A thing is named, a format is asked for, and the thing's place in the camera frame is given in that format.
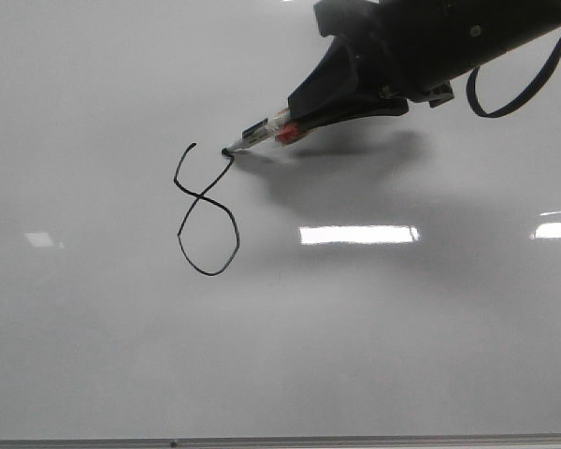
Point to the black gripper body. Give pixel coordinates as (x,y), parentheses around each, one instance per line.
(410,48)

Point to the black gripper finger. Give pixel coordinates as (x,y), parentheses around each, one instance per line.
(337,69)
(360,107)

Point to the whiteboard marker with label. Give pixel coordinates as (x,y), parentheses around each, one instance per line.
(280,127)

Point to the white whiteboard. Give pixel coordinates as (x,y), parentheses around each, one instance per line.
(389,276)

